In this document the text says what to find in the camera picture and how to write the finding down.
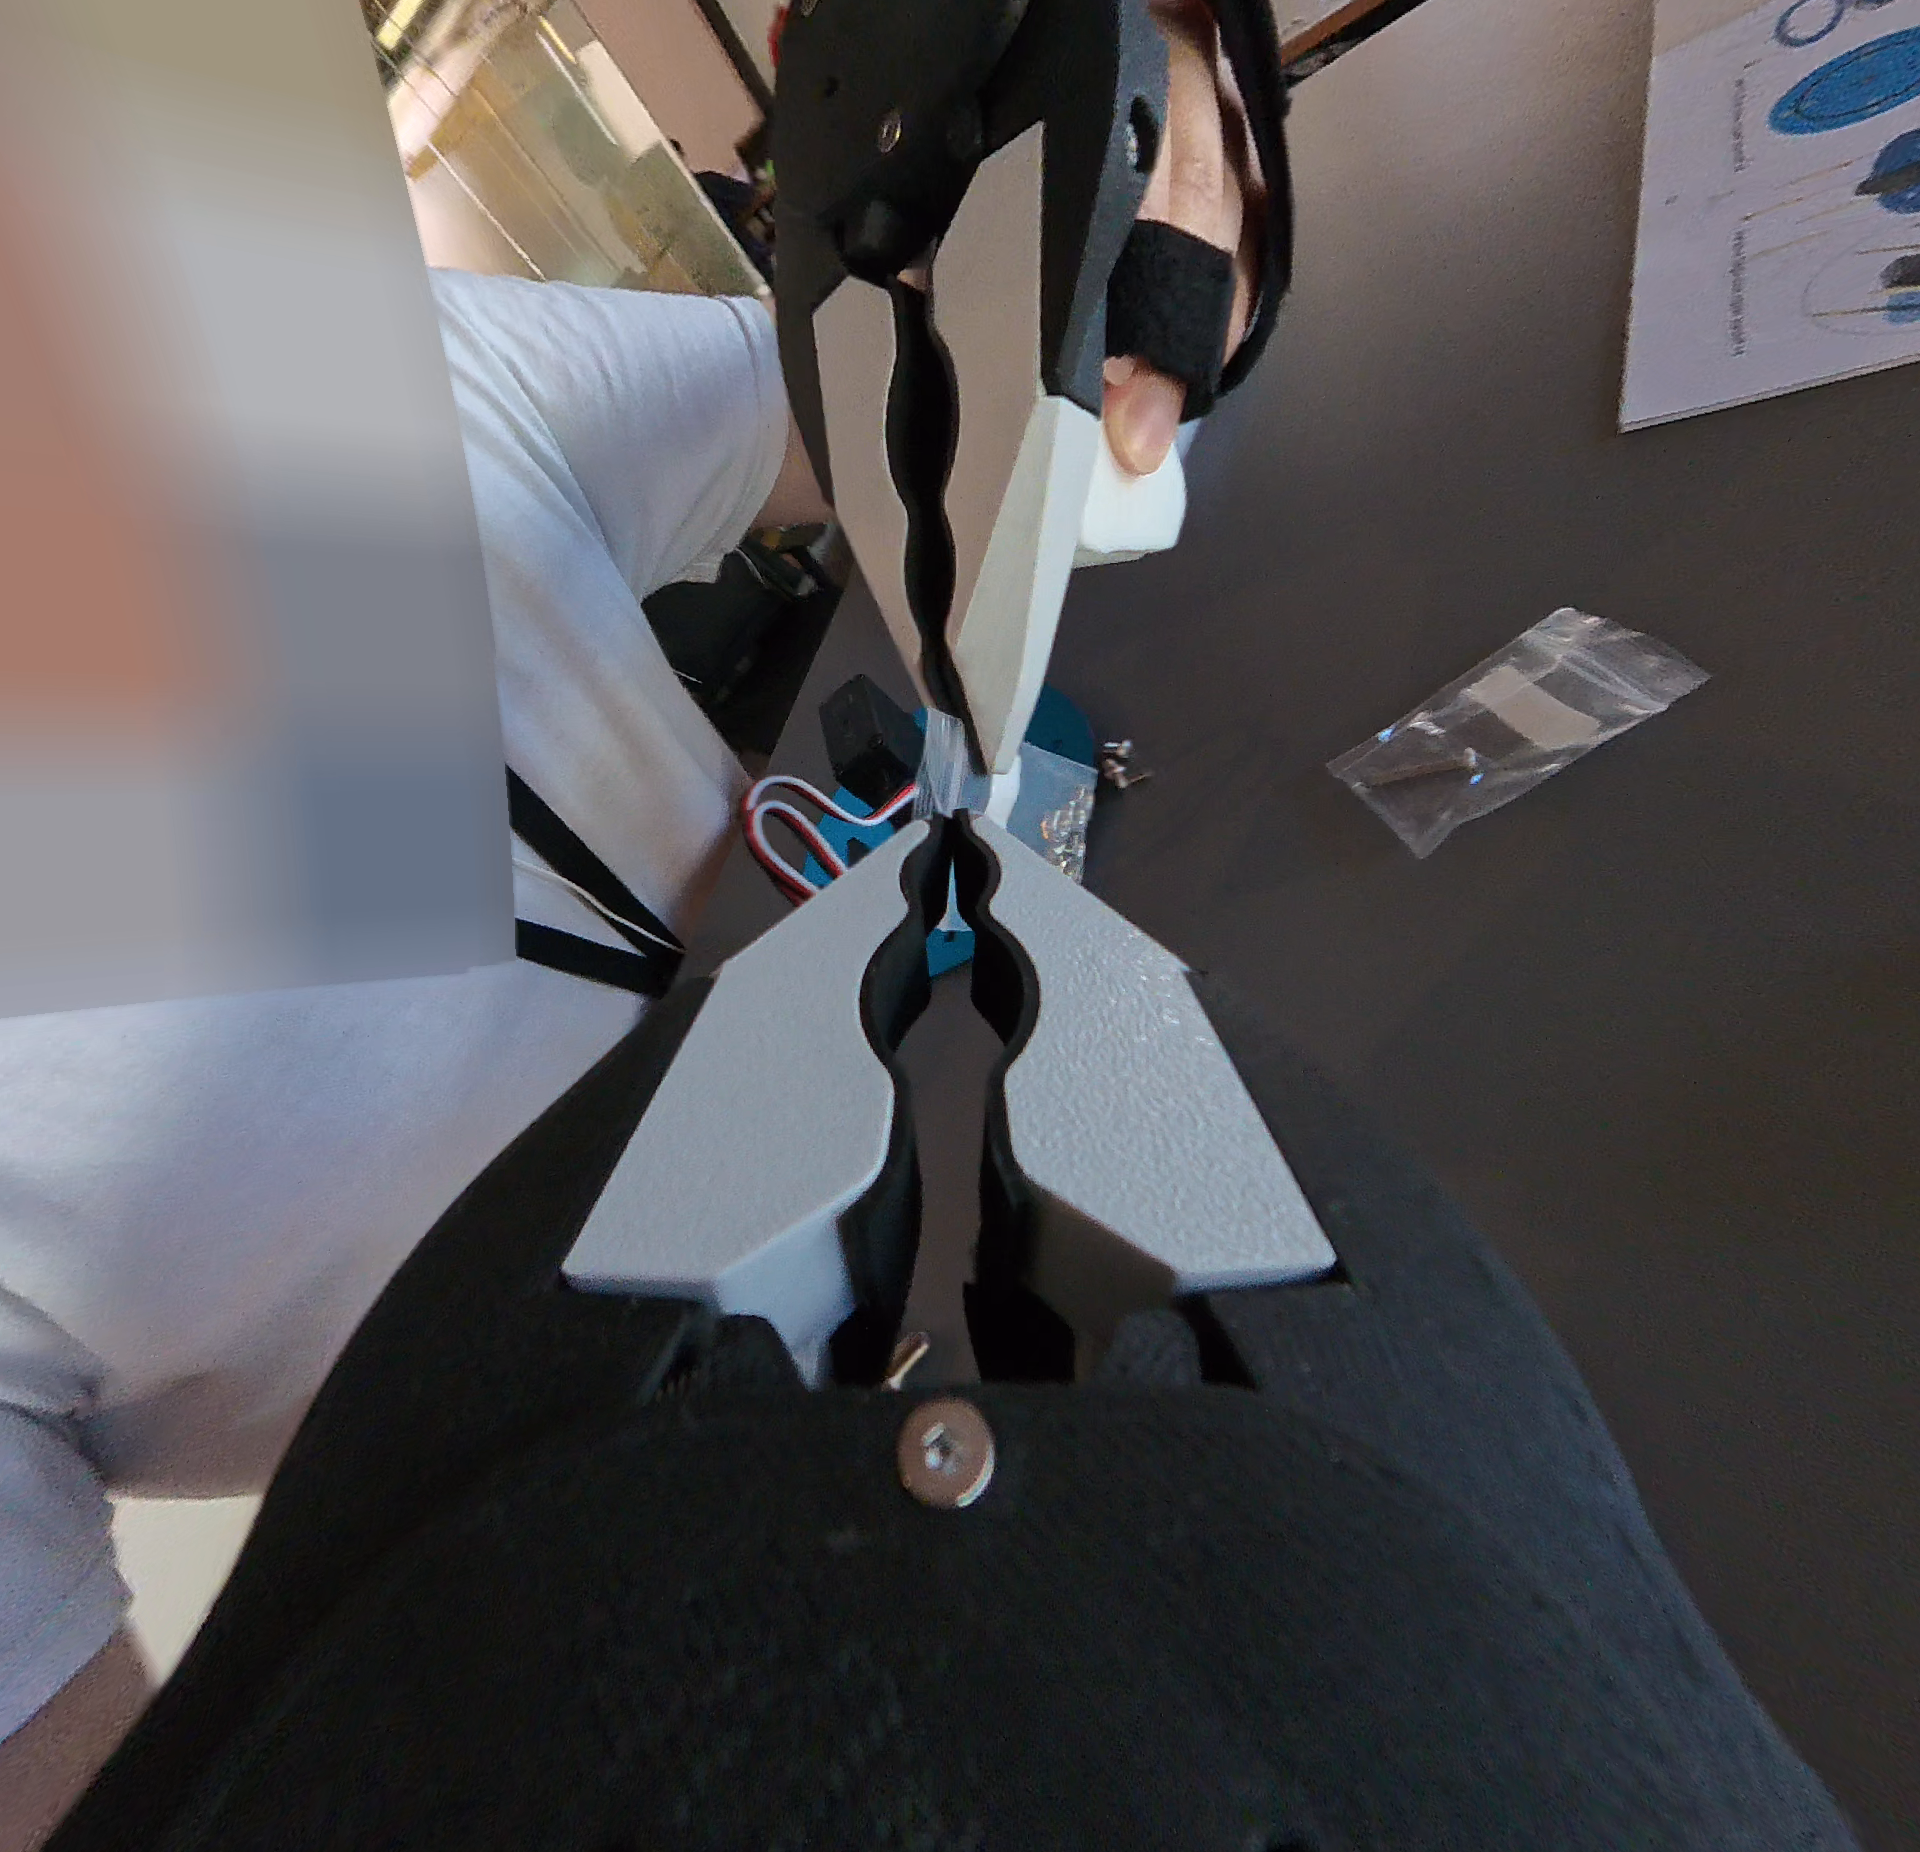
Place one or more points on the dark grey desk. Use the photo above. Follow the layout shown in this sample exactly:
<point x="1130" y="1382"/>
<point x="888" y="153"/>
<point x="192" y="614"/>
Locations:
<point x="1424" y="1056"/>

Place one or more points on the black bag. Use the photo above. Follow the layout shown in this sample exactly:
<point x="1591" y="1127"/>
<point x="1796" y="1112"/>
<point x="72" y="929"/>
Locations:
<point x="736" y="638"/>

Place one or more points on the person's left hand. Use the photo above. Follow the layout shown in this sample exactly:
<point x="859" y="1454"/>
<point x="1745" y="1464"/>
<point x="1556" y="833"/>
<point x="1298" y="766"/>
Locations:
<point x="1201" y="157"/>

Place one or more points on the illustrated assembly manual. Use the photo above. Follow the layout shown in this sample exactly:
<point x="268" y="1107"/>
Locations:
<point x="1725" y="231"/>

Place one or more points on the person's right forearm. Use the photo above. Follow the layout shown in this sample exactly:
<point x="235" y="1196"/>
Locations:
<point x="60" y="1703"/>

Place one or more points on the flat clear bag white label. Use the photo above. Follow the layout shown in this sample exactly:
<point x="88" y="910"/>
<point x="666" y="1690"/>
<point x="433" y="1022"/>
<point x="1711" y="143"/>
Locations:
<point x="1516" y="728"/>

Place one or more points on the blue round metal plate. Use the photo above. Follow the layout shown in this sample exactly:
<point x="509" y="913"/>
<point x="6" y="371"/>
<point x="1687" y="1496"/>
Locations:
<point x="947" y="944"/>

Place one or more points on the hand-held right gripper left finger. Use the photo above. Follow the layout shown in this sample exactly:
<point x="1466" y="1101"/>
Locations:
<point x="751" y="1115"/>

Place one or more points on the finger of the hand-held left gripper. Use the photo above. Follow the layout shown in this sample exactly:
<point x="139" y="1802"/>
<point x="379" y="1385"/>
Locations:
<point x="862" y="426"/>
<point x="997" y="323"/>

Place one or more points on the clear bag of nuts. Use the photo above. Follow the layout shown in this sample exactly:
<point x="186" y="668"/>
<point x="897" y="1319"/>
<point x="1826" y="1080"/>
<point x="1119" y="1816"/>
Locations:
<point x="1051" y="825"/>

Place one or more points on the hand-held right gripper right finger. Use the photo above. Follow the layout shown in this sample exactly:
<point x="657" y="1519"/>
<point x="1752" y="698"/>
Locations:
<point x="1162" y="1087"/>

